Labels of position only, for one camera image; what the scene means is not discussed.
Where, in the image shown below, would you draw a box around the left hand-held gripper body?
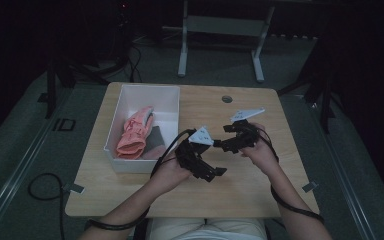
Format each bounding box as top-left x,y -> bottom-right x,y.
174,125 -> 215,176

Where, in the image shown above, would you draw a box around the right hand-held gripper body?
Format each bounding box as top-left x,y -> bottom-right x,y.
228,107 -> 266,155

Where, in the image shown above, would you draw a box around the grey and pink knit glove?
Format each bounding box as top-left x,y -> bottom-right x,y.
142,125 -> 167,161

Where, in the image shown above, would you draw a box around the white plastic box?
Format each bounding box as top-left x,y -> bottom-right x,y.
103,83 -> 181,175

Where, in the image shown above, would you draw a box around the person's right hand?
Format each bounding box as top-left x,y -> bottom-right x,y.
239,122 -> 280,176

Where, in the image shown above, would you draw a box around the person's left hand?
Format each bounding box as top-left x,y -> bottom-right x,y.
151,154 -> 195,195

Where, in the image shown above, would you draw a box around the person's light trousers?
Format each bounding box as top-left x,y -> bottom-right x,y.
145,217 -> 268,240

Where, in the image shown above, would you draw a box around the grey table clamp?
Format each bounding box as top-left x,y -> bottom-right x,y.
301,181 -> 320,194
62,182 -> 86,195

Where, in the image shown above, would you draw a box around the black tripod stand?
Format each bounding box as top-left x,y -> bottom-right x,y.
277,49 -> 338,135
37,58 -> 112,120

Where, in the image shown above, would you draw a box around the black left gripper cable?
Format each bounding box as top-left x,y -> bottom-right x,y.
85,128 -> 197,232

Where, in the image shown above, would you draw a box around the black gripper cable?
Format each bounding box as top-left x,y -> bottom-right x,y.
85,128 -> 197,232
255,127 -> 325,225

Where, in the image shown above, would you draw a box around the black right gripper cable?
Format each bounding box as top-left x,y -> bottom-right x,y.
255,127 -> 325,225

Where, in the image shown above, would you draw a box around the white metal desk frame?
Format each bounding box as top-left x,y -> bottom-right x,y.
161,0 -> 276,84

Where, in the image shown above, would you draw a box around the black looped floor cable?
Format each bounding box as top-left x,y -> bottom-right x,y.
27,172 -> 67,240

